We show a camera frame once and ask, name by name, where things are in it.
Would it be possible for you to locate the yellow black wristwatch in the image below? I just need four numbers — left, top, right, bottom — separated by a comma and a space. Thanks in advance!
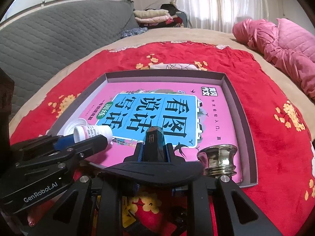
122, 189, 187, 235

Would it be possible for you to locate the grey shallow cardboard box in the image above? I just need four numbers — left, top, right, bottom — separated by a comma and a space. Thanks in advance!
49, 70, 258, 188

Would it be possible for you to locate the brass metal knob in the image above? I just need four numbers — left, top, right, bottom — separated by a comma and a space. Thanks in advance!
197, 144, 238, 177

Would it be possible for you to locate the black rectangular lighter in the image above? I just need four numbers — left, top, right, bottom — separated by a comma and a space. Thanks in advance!
143, 126, 165, 162

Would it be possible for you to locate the grey quilted sofa cover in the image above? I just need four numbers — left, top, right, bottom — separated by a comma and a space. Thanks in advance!
1, 0, 138, 116

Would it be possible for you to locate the blue patterned cloth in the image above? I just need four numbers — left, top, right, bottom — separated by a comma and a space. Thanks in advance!
121, 27, 148, 39

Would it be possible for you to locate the red floral blanket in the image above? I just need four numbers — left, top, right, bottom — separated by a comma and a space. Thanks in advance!
10, 41, 314, 235

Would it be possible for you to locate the stack of folded clothes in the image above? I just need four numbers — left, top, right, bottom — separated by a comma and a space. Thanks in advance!
133, 3, 188, 29

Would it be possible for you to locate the white pill bottle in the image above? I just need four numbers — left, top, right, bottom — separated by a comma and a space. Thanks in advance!
73, 125, 113, 143

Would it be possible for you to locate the white jar lid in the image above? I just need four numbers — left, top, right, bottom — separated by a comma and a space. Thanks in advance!
63, 118, 88, 136

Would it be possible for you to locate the pink quilted jacket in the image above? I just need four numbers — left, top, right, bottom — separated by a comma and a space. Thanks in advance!
232, 18, 314, 100

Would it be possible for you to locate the pink Chinese workbook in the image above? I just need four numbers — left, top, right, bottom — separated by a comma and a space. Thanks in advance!
58, 82, 238, 167

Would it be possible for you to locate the white curtain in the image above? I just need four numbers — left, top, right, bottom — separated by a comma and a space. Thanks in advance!
173, 0, 269, 33

